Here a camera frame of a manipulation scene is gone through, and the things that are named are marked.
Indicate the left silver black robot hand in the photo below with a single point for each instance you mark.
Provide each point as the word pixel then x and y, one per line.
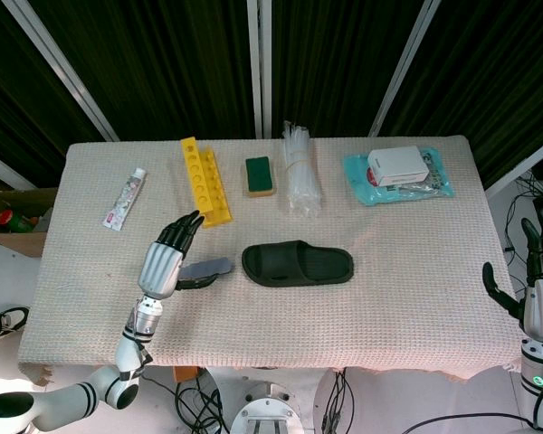
pixel 160 269

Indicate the black slipper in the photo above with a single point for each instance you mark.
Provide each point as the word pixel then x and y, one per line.
pixel 326 267

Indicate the white grey robot base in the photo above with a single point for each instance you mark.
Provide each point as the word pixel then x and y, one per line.
pixel 262 411

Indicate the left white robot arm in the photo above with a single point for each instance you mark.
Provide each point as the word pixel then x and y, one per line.
pixel 129 352

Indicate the white toothpaste tube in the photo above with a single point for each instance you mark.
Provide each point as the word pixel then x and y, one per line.
pixel 124 199

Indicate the yellow plastic tube rack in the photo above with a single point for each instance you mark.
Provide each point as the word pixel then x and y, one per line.
pixel 197 181

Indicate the orange block under table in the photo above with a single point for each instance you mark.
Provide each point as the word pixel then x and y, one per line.
pixel 185 374

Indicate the green yellow scrub sponge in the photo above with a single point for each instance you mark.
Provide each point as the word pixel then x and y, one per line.
pixel 259 174

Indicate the beige waffle tablecloth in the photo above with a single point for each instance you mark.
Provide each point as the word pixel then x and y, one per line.
pixel 298 325

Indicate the black white sneaker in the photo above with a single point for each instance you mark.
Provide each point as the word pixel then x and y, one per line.
pixel 16 318

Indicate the brown cardboard box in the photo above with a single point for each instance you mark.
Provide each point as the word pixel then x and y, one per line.
pixel 9 246

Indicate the red lidded green bottle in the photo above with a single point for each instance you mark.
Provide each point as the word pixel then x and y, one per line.
pixel 9 218

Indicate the bundle of clear straws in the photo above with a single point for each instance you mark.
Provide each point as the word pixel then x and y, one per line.
pixel 301 181

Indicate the teal wet wipes pack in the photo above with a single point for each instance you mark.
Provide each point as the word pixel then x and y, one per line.
pixel 389 194

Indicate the dark green curtain panel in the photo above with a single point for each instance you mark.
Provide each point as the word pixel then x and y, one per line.
pixel 163 68
pixel 13 90
pixel 493 68
pixel 330 59

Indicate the white cardboard carton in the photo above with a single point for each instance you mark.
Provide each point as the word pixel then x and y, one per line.
pixel 398 165

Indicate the white metal frame post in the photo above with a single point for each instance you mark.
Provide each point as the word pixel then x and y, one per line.
pixel 402 68
pixel 259 68
pixel 525 167
pixel 4 169
pixel 59 68

